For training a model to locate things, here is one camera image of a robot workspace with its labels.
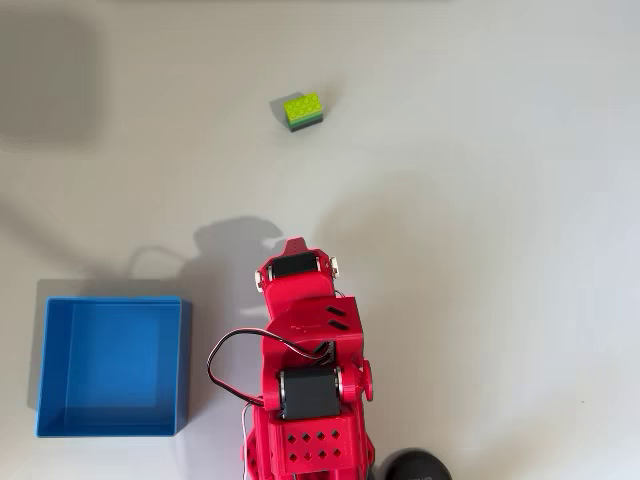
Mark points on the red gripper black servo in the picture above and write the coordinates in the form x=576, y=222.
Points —
x=298, y=289

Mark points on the red robot arm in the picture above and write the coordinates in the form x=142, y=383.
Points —
x=310, y=440

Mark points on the green lego brick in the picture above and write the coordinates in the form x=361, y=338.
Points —
x=302, y=107

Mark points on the black camera stand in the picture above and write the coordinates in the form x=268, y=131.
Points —
x=415, y=467

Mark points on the blue plastic box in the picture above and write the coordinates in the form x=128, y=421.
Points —
x=115, y=360

